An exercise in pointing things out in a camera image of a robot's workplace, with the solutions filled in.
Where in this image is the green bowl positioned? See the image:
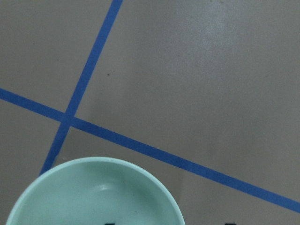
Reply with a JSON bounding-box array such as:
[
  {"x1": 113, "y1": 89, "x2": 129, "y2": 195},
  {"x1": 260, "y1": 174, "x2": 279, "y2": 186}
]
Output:
[{"x1": 7, "y1": 157, "x2": 185, "y2": 225}]

